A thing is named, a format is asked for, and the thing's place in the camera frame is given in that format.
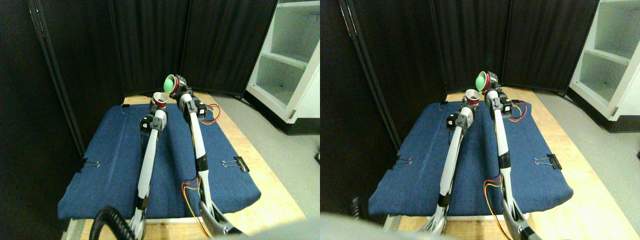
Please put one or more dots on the curtain stand pole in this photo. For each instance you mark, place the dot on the curtain stand pole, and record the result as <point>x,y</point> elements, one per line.
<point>364,55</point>
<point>51,55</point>

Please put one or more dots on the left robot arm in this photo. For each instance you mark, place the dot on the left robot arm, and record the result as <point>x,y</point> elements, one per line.
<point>150,165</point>
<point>454,165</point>

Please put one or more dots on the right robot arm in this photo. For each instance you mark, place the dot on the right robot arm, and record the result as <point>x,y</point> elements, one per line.
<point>196,140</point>
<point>501,140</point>

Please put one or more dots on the dark blue cloth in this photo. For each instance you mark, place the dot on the dark blue cloth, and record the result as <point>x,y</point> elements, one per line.
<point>100,175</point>
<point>545,190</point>

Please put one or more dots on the white shelf unit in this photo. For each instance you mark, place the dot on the white shelf unit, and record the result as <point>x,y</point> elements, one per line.
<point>627,85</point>
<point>307,85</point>

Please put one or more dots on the green ball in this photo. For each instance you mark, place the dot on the green ball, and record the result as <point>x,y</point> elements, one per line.
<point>481,80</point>
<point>169,83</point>

